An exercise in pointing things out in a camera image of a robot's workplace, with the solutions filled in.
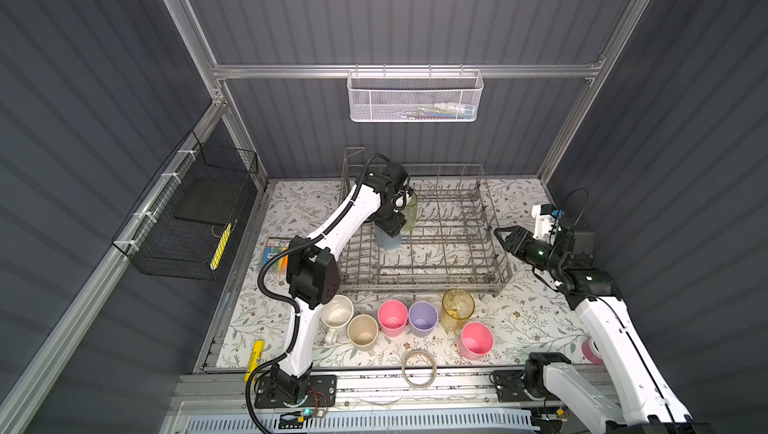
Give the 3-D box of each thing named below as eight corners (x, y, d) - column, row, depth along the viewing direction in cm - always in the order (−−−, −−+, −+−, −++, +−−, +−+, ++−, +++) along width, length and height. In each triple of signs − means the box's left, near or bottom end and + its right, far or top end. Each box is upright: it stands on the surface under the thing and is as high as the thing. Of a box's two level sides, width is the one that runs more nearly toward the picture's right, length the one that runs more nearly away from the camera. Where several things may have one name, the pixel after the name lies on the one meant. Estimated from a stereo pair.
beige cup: (350, 351, 82) (345, 340, 73) (352, 327, 86) (348, 314, 77) (378, 351, 82) (376, 340, 73) (378, 327, 86) (377, 314, 77)
